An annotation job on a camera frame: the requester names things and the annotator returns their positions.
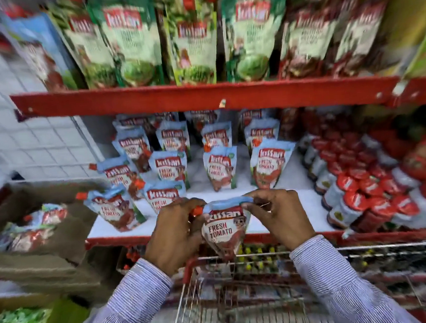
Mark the person's left hand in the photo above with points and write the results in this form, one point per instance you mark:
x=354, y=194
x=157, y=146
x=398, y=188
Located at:
x=169, y=236

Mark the person's right hand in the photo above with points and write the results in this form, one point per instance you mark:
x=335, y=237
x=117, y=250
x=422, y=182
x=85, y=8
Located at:
x=285, y=220

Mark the person's left fingers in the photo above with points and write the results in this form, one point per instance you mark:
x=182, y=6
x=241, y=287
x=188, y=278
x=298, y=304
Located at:
x=187, y=205

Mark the person's right fingers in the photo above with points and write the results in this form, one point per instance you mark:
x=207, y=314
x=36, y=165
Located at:
x=262, y=199

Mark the blue tomato ketchup pouch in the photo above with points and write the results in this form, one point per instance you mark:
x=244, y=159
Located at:
x=224, y=228

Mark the person's right forearm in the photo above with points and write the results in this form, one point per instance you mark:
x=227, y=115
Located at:
x=340, y=285

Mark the person's left forearm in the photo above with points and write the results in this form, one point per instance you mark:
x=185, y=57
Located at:
x=130, y=305

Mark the red and white metal shelf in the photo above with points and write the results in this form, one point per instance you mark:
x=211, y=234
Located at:
x=295, y=182

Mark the group of blue ketchup pouches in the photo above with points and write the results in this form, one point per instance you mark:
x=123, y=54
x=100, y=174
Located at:
x=169, y=166

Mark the white shelf tag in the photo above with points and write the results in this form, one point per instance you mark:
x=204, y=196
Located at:
x=399, y=88
x=222, y=103

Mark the group of red-capped bottles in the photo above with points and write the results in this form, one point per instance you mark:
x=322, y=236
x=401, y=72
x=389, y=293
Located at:
x=368, y=176

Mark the brown cardboard box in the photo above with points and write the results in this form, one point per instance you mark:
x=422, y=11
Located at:
x=62, y=252

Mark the green sauce pouch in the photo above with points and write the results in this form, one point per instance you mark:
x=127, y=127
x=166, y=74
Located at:
x=90, y=47
x=193, y=47
x=252, y=35
x=133, y=40

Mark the pile of pouches in carton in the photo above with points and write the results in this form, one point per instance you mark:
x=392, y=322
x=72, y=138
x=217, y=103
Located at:
x=27, y=229

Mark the brown sauce pouch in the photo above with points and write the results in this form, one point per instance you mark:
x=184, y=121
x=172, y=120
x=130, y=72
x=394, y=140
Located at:
x=357, y=34
x=304, y=42

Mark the large blue sauce pouch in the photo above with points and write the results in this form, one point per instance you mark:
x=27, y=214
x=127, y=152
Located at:
x=40, y=51

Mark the yellow packets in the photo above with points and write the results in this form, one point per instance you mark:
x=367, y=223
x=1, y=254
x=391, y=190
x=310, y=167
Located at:
x=415, y=22

